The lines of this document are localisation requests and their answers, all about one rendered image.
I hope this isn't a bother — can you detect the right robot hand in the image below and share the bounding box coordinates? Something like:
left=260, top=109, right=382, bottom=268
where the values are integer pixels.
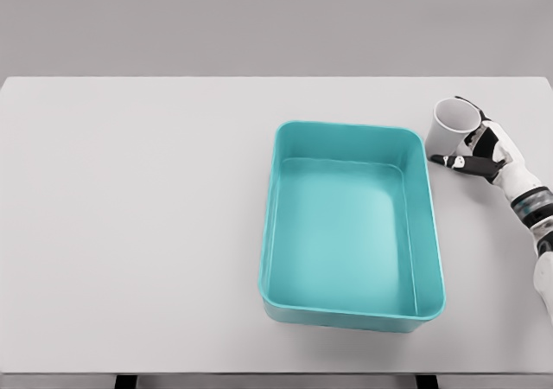
left=429, top=96, right=525, bottom=187

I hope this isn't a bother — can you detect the teal plastic basket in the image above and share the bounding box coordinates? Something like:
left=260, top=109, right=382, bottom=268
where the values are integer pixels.
left=257, top=120, right=447, bottom=334

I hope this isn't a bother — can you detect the white paper cup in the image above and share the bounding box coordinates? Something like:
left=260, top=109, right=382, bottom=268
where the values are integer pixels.
left=425, top=98, right=481, bottom=158

